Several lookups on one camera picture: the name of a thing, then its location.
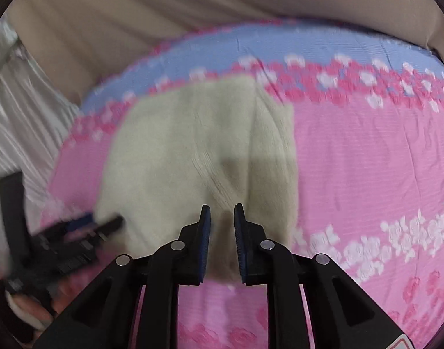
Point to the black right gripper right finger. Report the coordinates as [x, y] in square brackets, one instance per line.
[311, 303]

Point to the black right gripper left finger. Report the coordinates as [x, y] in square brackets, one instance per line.
[133, 303]

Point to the beige knitted small garment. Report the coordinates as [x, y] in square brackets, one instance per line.
[214, 143]

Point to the person's left hand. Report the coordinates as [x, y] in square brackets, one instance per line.
[29, 311]

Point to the white satin curtain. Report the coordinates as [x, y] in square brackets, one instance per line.
[35, 118]

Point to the pink floral bed sheet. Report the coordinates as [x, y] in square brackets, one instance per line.
[369, 129]

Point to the beige padded headboard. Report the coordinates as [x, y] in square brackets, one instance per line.
[79, 42]

